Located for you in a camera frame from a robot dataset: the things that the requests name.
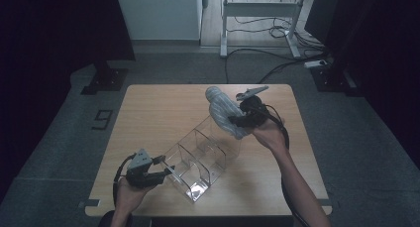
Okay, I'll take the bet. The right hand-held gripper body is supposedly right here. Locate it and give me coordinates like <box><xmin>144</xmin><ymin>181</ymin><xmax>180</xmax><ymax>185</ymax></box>
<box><xmin>236</xmin><ymin>85</ymin><xmax>270</xmax><ymax>128</ymax></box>

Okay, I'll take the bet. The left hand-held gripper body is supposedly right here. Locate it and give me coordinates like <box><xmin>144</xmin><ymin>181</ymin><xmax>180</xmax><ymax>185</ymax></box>
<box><xmin>125</xmin><ymin>148</ymin><xmax>157</xmax><ymax>190</ymax></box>

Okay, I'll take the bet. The grey striped cloth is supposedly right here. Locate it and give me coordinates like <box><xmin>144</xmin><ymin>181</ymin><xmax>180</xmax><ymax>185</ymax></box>
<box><xmin>205</xmin><ymin>85</ymin><xmax>252</xmax><ymax>141</ymax></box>

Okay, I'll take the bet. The clear acrylic divided organizer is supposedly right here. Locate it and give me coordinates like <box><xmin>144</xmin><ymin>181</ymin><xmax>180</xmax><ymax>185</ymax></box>
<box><xmin>162</xmin><ymin>116</ymin><xmax>242</xmax><ymax>203</ymax></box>

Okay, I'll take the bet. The person's left hand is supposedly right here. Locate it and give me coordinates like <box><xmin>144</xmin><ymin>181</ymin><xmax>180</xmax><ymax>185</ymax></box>
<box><xmin>113</xmin><ymin>178</ymin><xmax>157</xmax><ymax>216</ymax></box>

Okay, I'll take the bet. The person's right hand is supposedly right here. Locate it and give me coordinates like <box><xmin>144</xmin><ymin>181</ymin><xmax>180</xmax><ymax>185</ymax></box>
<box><xmin>252</xmin><ymin>117</ymin><xmax>287</xmax><ymax>154</ymax></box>

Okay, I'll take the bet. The white power strip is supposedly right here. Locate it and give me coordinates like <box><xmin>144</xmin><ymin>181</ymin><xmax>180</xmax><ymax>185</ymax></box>
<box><xmin>303</xmin><ymin>58</ymin><xmax>329</xmax><ymax>69</ymax></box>

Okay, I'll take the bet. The black stand base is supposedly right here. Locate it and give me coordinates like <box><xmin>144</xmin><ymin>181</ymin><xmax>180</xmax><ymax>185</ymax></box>
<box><xmin>80</xmin><ymin>59</ymin><xmax>129</xmax><ymax>96</ymax></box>
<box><xmin>310</xmin><ymin>66</ymin><xmax>363</xmax><ymax>97</ymax></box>

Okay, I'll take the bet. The dark curtain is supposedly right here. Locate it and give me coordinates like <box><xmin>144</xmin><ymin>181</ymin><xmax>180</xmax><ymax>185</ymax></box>
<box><xmin>303</xmin><ymin>0</ymin><xmax>420</xmax><ymax>170</ymax></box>
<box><xmin>0</xmin><ymin>0</ymin><xmax>137</xmax><ymax>205</ymax></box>

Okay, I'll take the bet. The left hand-held gripper black cable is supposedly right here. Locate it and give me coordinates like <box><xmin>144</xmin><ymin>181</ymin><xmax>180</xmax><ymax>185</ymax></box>
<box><xmin>112</xmin><ymin>153</ymin><xmax>137</xmax><ymax>208</ymax></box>

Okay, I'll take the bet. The hand-held gripper black cable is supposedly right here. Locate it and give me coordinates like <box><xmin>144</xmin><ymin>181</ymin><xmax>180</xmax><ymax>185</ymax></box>
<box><xmin>112</xmin><ymin>153</ymin><xmax>137</xmax><ymax>208</ymax></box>
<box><xmin>263</xmin><ymin>104</ymin><xmax>311</xmax><ymax>227</ymax></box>

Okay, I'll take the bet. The right hand-held gripper black cable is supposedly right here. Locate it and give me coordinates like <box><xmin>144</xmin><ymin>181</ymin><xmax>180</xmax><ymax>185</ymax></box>
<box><xmin>263</xmin><ymin>104</ymin><xmax>311</xmax><ymax>227</ymax></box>

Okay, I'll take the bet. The long black floor cable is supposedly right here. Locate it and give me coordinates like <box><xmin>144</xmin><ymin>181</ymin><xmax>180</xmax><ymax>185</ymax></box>
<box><xmin>224</xmin><ymin>48</ymin><xmax>328</xmax><ymax>85</ymax></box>

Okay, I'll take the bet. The black floor cable bundle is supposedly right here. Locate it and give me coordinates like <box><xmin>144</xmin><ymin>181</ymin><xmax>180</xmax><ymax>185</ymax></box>
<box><xmin>227</xmin><ymin>16</ymin><xmax>326</xmax><ymax>53</ymax></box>

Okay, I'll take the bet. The white desk frame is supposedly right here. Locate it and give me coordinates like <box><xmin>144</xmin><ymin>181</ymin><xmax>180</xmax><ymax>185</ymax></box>
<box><xmin>219</xmin><ymin>0</ymin><xmax>310</xmax><ymax>58</ymax></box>

